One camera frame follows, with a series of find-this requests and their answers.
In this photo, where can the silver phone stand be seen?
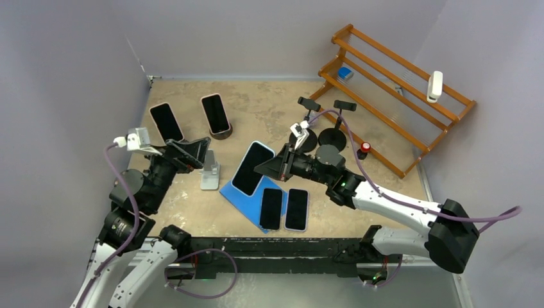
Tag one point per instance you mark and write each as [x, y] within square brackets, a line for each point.
[210, 174]

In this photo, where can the blue mat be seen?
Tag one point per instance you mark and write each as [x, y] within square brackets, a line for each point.
[250, 206]

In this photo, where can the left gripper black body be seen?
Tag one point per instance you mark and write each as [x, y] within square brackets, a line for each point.
[181, 163]

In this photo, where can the red black knob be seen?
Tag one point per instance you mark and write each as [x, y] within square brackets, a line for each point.
[363, 150]

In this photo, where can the black round phone stand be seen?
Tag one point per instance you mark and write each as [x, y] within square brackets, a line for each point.
[334, 136]
[312, 140]

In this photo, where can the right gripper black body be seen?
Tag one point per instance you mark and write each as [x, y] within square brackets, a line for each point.
[297, 165]

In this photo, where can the orange wooden rack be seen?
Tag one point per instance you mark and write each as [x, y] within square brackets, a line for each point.
[390, 93]

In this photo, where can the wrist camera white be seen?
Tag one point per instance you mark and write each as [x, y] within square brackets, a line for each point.
[299, 134]
[137, 140]

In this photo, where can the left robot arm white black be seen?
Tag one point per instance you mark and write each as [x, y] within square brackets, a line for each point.
[135, 197]

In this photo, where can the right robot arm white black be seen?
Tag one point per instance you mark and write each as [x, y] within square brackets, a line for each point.
[442, 232]

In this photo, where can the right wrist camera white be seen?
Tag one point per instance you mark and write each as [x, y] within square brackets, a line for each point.
[299, 134]

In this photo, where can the pink phone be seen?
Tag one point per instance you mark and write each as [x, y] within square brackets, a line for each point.
[166, 122]
[215, 113]

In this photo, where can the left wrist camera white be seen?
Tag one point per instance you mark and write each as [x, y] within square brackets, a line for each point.
[137, 140]

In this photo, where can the blue white eraser block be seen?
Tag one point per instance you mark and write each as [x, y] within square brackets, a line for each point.
[345, 73]

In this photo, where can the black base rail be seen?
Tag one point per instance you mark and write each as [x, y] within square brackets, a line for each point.
[206, 257]

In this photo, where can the brown round phone stand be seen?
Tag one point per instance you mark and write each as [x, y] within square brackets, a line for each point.
[221, 135]

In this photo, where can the white stapler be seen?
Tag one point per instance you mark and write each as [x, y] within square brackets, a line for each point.
[434, 87]

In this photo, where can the light blue phone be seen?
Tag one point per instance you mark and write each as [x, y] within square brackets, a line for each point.
[245, 179]

